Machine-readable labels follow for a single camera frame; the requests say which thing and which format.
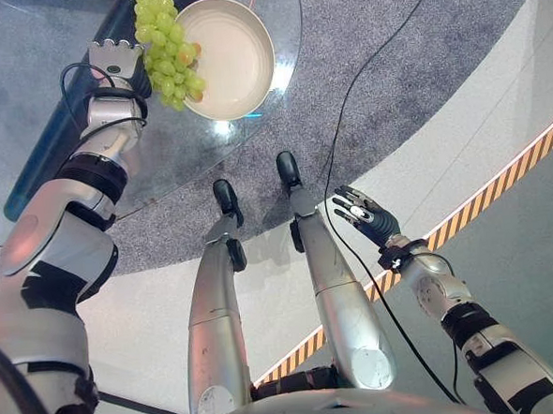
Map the yellow black hazard tape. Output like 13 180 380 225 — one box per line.
236 111 553 389

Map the silver left robot leg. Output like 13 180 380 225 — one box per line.
174 177 258 414

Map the thick black shoulder cable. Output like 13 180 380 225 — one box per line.
0 333 65 414

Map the silver robot leg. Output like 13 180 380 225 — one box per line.
274 144 399 398
174 177 258 414

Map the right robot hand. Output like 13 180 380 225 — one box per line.
330 182 404 251

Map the green grape bunch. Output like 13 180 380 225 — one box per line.
131 0 210 115

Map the long black floor cable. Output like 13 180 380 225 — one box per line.
312 0 469 413

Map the silver robot torso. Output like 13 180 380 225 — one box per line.
193 377 506 414

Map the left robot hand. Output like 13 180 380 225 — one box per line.
127 67 157 102

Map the beige round plate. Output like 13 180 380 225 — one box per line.
172 0 280 126

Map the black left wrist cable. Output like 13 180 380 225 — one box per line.
58 58 151 133

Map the silver right robot leg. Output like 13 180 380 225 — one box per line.
274 144 399 398

